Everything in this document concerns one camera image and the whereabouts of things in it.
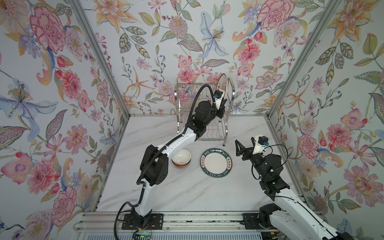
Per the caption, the orange patterned plate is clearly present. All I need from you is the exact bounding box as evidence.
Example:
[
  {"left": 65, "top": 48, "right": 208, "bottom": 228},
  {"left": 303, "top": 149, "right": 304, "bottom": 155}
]
[{"left": 214, "top": 74, "right": 228, "bottom": 100}]

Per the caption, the dark-rimmed lettered plate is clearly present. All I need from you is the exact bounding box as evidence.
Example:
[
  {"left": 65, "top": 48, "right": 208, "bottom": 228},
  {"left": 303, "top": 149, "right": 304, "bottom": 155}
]
[{"left": 200, "top": 148, "right": 233, "bottom": 178}]

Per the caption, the orange bowl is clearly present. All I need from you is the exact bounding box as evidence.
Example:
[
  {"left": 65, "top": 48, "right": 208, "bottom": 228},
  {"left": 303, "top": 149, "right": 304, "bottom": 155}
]
[{"left": 172, "top": 149, "right": 192, "bottom": 165}]

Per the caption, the red floral patterned bowl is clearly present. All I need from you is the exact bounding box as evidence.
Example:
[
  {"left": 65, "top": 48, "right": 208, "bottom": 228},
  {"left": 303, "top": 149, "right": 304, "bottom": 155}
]
[{"left": 174, "top": 164, "right": 189, "bottom": 169}]

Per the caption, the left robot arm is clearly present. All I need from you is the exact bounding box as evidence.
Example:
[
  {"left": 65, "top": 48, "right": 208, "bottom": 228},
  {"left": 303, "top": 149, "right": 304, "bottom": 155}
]
[{"left": 134, "top": 99, "right": 227, "bottom": 218}]

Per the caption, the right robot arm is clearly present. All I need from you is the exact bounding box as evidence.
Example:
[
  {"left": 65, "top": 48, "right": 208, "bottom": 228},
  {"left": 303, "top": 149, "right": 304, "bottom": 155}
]
[{"left": 235, "top": 136, "right": 353, "bottom": 240}]

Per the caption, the chrome two-tier dish rack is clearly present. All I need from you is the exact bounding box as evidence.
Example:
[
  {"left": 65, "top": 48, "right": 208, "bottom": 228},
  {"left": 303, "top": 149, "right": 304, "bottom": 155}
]
[{"left": 175, "top": 74, "right": 235, "bottom": 146}]

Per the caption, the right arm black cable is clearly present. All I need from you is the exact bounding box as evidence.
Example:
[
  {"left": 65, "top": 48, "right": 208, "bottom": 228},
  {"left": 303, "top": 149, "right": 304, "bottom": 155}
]
[{"left": 250, "top": 143, "right": 346, "bottom": 240}]

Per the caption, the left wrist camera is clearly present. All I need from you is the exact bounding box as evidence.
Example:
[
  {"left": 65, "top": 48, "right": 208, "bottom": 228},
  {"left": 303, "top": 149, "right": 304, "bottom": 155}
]
[{"left": 214, "top": 90, "right": 227, "bottom": 111}]

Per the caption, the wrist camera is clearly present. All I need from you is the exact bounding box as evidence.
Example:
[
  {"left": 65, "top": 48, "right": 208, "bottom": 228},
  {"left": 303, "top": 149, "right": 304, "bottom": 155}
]
[
  {"left": 251, "top": 135, "right": 269, "bottom": 155},
  {"left": 214, "top": 90, "right": 227, "bottom": 111}
]

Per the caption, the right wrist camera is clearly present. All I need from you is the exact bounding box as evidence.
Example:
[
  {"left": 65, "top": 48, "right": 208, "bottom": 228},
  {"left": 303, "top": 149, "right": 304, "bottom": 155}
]
[{"left": 251, "top": 135, "right": 269, "bottom": 155}]

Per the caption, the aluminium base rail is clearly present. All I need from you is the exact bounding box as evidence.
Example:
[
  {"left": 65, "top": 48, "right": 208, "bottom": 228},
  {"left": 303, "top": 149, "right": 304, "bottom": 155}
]
[{"left": 73, "top": 210, "right": 331, "bottom": 233}]

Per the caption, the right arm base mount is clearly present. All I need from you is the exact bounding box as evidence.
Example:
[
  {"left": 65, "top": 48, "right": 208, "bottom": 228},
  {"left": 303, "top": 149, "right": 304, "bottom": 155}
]
[{"left": 242, "top": 203, "right": 282, "bottom": 230}]

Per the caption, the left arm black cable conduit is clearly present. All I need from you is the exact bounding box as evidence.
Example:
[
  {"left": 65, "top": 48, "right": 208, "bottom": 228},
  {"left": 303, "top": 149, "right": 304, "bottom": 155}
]
[{"left": 113, "top": 83, "right": 215, "bottom": 240}]

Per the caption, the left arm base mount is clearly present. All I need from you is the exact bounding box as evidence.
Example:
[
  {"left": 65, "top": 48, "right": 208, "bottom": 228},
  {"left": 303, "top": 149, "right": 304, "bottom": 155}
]
[{"left": 121, "top": 212, "right": 164, "bottom": 230}]

